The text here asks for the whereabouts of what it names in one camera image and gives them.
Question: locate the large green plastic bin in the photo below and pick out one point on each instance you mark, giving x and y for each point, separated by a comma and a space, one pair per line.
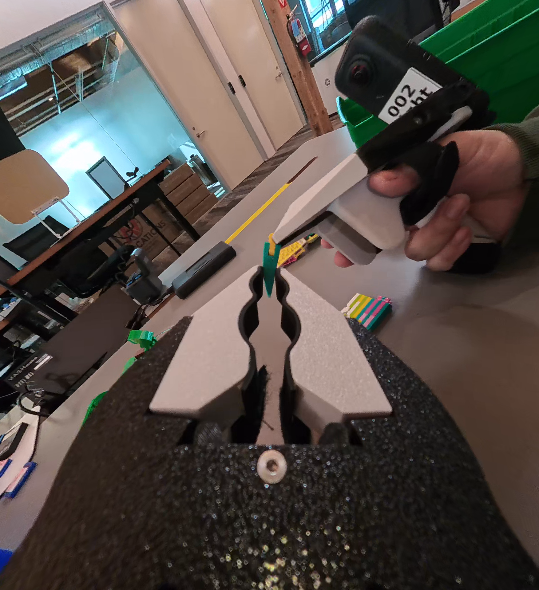
495, 41

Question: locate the yellow tape strip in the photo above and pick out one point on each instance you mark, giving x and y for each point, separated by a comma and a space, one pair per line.
255, 214

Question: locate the teal lego piece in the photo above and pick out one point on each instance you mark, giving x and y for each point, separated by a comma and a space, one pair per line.
269, 276

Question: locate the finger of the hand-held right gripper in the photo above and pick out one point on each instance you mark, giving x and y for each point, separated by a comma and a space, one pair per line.
352, 244
334, 193

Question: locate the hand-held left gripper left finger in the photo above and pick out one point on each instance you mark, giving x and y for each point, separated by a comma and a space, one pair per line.
204, 359

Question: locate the printed cardboard box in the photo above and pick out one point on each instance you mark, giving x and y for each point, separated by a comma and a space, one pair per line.
154, 230

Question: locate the yellow lego building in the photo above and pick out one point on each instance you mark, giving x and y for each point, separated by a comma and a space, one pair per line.
294, 251

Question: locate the white recycling bin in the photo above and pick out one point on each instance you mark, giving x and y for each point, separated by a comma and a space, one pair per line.
329, 87

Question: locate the black flat device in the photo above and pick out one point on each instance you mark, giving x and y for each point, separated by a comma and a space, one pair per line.
66, 350

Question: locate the stack of cardboard boxes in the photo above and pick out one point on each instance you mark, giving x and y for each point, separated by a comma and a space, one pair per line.
188, 189

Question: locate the computer monitor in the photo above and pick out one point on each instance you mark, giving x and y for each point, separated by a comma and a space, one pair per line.
105, 177

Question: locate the green articulated plastic toy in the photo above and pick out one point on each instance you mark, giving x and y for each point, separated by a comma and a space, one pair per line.
140, 339

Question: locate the beige flat board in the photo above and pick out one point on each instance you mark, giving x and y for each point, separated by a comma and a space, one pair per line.
18, 184

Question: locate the blue card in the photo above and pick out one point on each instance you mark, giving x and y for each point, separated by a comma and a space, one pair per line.
20, 479

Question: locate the black office chair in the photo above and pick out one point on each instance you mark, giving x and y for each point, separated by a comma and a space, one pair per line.
34, 239

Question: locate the wooden pillar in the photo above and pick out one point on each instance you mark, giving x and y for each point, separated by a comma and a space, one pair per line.
301, 78

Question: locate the red fire extinguisher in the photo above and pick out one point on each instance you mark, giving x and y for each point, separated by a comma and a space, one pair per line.
294, 28

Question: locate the white door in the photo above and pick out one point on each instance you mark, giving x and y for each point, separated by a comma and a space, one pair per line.
251, 83

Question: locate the black rectangular case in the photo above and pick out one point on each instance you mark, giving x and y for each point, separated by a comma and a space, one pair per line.
203, 269

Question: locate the wooden office desk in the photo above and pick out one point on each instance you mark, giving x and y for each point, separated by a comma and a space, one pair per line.
89, 221

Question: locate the small yellow lego piece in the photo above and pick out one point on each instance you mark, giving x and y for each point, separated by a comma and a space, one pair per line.
274, 248

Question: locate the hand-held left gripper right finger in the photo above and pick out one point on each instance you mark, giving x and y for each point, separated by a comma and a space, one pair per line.
334, 359

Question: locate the person's right hand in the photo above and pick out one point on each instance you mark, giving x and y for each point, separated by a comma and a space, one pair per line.
490, 179

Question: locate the striped lego assembly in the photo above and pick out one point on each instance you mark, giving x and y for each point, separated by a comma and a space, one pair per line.
368, 311

